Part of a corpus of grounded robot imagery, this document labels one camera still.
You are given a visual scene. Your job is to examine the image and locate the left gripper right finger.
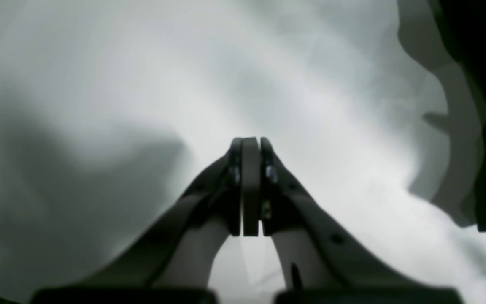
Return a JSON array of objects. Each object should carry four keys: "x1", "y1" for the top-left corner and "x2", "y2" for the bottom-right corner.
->
[{"x1": 260, "y1": 137, "x2": 430, "y2": 293}]

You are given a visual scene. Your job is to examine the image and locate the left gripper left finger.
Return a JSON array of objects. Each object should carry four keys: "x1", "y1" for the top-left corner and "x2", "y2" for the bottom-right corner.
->
[{"x1": 78, "y1": 137, "x2": 260, "y2": 289}]

